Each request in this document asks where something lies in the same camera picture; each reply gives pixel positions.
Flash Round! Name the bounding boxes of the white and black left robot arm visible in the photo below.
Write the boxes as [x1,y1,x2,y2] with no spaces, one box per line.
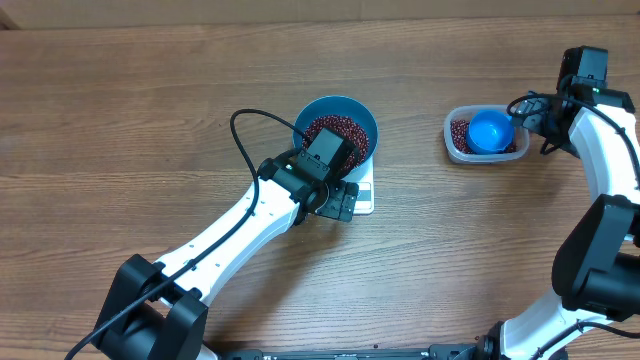
[89,129,369,360]

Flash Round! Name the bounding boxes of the clear plastic container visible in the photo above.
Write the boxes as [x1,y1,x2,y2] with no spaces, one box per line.
[443,105,530,165]

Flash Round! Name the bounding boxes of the blue plastic scoop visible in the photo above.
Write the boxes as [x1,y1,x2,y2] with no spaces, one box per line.
[466,110,515,155]

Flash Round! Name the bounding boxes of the blue bowl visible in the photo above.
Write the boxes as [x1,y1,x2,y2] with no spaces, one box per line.
[292,95,379,164]

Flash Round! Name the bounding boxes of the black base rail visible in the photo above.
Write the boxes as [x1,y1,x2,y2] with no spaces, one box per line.
[217,344,492,360]

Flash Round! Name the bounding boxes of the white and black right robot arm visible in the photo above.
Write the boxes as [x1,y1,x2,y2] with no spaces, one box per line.
[466,46,639,360]

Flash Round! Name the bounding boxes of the white digital kitchen scale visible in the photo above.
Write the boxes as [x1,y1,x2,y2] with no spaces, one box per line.
[344,156,375,215]

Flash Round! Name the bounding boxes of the red beans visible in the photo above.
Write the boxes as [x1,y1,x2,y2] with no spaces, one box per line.
[302,114,518,180]

